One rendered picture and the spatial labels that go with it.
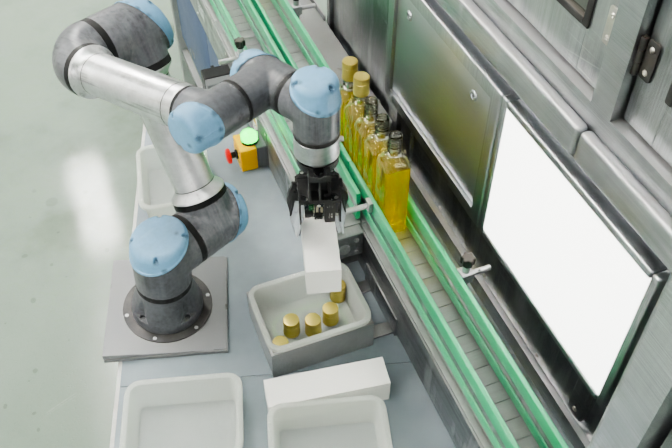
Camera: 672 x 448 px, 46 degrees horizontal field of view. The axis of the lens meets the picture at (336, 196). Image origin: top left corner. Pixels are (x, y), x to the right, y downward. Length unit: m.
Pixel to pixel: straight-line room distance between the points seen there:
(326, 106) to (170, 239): 0.54
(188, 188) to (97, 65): 0.36
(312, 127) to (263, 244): 0.72
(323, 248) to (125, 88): 0.43
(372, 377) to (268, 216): 0.54
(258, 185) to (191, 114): 0.87
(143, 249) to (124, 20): 0.43
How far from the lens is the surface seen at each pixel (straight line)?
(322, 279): 1.39
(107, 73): 1.38
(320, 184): 1.28
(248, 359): 1.71
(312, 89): 1.18
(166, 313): 1.70
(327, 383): 1.60
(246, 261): 1.86
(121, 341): 1.75
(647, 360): 0.60
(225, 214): 1.66
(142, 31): 1.54
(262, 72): 1.25
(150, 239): 1.61
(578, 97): 1.27
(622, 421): 0.66
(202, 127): 1.18
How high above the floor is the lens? 2.18
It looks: 46 degrees down
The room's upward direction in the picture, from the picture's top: straight up
